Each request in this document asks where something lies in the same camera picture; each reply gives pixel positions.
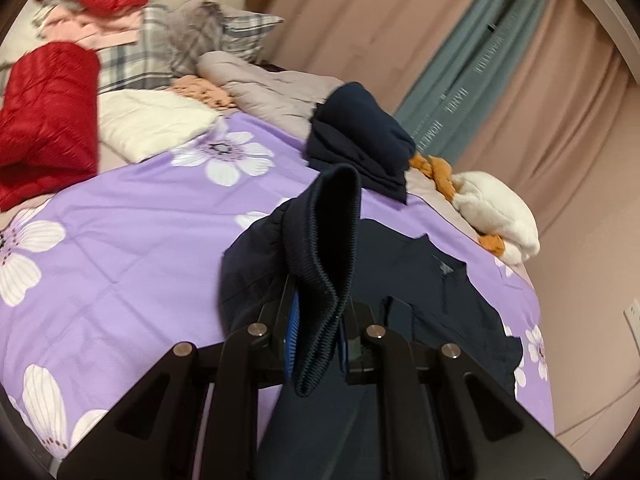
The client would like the white and orange plush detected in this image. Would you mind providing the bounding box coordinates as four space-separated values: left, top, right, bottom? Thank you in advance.
409 154 506 257

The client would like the navy blue sweatshirt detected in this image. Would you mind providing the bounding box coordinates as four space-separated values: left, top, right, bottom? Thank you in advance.
220 164 523 480

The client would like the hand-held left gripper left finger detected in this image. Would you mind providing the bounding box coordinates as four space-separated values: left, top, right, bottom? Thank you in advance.
56 275 302 480

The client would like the ruffled grey plaid pillow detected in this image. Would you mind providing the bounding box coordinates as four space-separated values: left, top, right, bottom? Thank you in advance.
165 0 286 78

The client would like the purple floral bedsheet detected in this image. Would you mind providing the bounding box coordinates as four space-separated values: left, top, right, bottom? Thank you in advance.
0 110 556 461

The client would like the teal curtain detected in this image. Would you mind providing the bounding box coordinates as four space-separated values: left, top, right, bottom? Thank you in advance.
394 0 557 158

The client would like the grey-beige quilt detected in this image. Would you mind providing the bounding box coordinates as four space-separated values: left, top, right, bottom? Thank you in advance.
196 51 347 142

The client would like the large red down jacket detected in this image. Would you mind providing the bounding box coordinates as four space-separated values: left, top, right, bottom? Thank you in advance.
0 41 102 211

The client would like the white wall socket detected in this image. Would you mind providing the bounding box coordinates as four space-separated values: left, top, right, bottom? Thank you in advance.
623 297 640 337

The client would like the pink garment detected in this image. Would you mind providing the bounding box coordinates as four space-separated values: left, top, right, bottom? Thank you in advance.
44 6 145 52

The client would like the peach cloth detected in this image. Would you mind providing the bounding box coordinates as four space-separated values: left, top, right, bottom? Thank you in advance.
172 75 237 111

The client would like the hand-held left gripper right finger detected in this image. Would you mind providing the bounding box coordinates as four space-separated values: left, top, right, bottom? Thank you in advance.
337 300 588 480

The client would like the folded navy clothes stack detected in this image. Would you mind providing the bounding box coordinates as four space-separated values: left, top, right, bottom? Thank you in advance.
306 81 417 206

